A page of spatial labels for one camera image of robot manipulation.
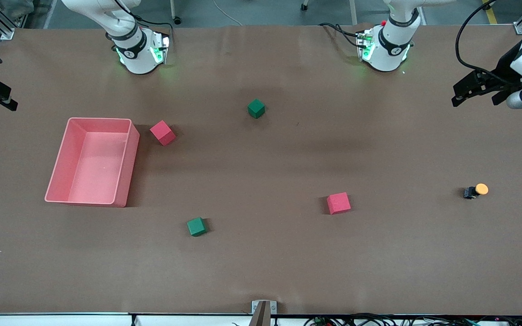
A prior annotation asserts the pink cube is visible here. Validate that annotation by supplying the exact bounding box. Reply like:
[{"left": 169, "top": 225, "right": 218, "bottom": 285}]
[
  {"left": 150, "top": 120, "right": 176, "bottom": 146},
  {"left": 326, "top": 192, "right": 352, "bottom": 215}
]

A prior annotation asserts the pink plastic bin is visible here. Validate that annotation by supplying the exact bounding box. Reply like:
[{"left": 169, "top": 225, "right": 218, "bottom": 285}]
[{"left": 44, "top": 117, "right": 140, "bottom": 208}]

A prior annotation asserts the black cable bundle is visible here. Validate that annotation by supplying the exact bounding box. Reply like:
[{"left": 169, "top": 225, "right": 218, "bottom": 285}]
[{"left": 304, "top": 313, "right": 522, "bottom": 326}]

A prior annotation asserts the white table edge rail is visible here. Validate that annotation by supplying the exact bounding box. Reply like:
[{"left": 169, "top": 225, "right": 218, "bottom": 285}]
[{"left": 0, "top": 312, "right": 252, "bottom": 326}]

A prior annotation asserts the green cube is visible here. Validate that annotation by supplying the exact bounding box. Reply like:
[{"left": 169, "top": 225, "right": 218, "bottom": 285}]
[
  {"left": 187, "top": 217, "right": 208, "bottom": 237},
  {"left": 247, "top": 99, "right": 266, "bottom": 119}
]

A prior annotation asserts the orange push button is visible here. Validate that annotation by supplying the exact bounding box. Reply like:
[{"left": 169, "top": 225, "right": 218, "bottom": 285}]
[{"left": 464, "top": 183, "right": 489, "bottom": 200}]

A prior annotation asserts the white floor cable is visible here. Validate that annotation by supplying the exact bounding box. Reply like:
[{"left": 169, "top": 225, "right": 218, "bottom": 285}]
[{"left": 213, "top": 0, "right": 243, "bottom": 27}]

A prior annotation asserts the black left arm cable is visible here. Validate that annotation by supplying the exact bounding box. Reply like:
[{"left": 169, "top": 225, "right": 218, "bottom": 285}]
[{"left": 455, "top": 0, "right": 522, "bottom": 86}]

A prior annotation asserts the metal bracket with post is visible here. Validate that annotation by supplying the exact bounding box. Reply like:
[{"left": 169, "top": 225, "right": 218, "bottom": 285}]
[{"left": 251, "top": 300, "right": 277, "bottom": 326}]

